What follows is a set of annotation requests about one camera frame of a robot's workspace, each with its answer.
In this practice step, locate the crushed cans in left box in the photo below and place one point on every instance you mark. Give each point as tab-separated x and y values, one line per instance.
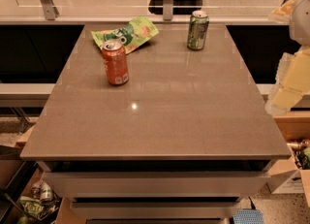
42	192

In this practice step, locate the green soda can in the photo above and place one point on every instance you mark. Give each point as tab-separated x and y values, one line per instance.
198	25

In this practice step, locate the green snack bag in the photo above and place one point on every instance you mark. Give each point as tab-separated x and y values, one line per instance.
137	32

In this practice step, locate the cardboard box right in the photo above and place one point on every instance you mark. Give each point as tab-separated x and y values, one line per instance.
285	176

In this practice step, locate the grey drawer cabinet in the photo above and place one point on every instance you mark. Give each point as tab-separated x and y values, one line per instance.
156	191

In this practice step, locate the green bag in left box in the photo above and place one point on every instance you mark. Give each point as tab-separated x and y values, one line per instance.
34	207

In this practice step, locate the blue perforated pad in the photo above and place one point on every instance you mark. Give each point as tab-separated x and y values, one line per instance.
248	216

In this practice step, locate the cardboard box left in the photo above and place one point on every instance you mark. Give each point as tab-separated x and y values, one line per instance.
21	176

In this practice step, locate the orange soda can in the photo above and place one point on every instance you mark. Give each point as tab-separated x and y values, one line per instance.
115	61

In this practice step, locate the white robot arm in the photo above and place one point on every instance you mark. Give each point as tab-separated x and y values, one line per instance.
299	28

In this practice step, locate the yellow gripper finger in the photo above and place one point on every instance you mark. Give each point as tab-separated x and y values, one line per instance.
292	82
284	13

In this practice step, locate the cardboard box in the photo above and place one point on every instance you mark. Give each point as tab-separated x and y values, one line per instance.
21	176
285	176

